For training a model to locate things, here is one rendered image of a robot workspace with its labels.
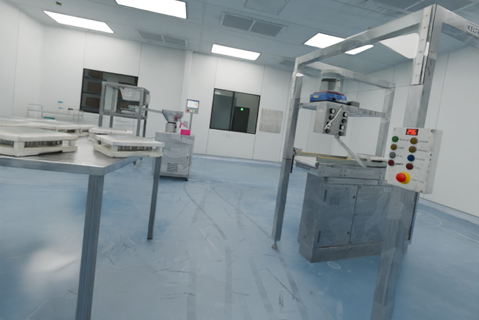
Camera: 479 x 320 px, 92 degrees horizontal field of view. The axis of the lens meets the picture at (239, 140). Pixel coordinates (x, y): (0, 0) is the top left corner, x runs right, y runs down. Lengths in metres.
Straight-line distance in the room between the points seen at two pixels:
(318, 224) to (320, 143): 5.91
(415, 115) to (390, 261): 0.68
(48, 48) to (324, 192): 7.17
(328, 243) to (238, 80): 5.51
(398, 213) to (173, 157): 3.26
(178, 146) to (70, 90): 4.15
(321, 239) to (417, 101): 1.28
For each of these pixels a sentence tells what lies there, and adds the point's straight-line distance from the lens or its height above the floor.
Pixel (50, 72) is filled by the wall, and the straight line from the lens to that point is 7.65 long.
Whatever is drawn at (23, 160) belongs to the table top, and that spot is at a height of 0.80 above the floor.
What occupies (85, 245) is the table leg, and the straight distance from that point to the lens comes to 1.11.
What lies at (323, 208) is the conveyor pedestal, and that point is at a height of 0.45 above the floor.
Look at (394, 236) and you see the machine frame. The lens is 1.36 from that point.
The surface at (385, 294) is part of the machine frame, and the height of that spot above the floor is 0.32.
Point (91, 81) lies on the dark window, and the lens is 7.25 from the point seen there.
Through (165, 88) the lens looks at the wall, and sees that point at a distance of 6.81.
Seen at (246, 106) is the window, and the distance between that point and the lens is 6.91.
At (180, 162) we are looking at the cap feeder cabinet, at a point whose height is 0.31.
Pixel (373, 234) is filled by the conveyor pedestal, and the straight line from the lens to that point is 2.54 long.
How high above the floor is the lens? 1.00
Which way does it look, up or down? 3 degrees down
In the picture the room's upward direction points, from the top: 7 degrees clockwise
